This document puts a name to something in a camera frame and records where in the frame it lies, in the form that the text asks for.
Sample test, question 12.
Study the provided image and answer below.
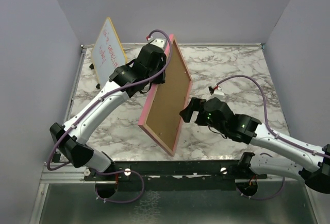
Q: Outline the pink picture frame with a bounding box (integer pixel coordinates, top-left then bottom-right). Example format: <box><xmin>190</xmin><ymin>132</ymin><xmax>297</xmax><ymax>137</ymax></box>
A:
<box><xmin>138</xmin><ymin>34</ymin><xmax>193</xmax><ymax>156</ymax></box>

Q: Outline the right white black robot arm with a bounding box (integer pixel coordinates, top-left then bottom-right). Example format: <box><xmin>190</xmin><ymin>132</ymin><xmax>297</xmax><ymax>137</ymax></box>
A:
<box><xmin>179</xmin><ymin>97</ymin><xmax>329</xmax><ymax>194</ymax></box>

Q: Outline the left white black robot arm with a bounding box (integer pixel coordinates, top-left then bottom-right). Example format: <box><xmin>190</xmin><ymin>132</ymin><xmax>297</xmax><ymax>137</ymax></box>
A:
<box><xmin>49</xmin><ymin>39</ymin><xmax>167</xmax><ymax>180</ymax></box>

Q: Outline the small yellow-framed whiteboard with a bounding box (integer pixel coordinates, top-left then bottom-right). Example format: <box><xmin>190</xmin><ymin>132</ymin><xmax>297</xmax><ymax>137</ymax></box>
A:
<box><xmin>91</xmin><ymin>17</ymin><xmax>127</xmax><ymax>88</ymax></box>

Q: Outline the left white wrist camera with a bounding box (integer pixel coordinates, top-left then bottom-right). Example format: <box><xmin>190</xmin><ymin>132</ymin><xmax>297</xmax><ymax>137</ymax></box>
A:
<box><xmin>151</xmin><ymin>38</ymin><xmax>167</xmax><ymax>51</ymax></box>

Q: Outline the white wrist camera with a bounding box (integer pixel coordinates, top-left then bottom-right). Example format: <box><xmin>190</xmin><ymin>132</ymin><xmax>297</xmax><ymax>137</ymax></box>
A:
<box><xmin>151</xmin><ymin>38</ymin><xmax>167</xmax><ymax>51</ymax></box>
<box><xmin>207</xmin><ymin>85</ymin><xmax>225</xmax><ymax>101</ymax></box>

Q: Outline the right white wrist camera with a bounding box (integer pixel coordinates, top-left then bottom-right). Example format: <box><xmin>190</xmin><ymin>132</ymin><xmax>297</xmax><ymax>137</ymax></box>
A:
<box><xmin>207</xmin><ymin>85</ymin><xmax>225</xmax><ymax>101</ymax></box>

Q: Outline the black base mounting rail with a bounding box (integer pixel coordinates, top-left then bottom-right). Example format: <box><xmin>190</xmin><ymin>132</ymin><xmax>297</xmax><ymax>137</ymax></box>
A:
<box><xmin>85</xmin><ymin>159</ymin><xmax>269</xmax><ymax>191</ymax></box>

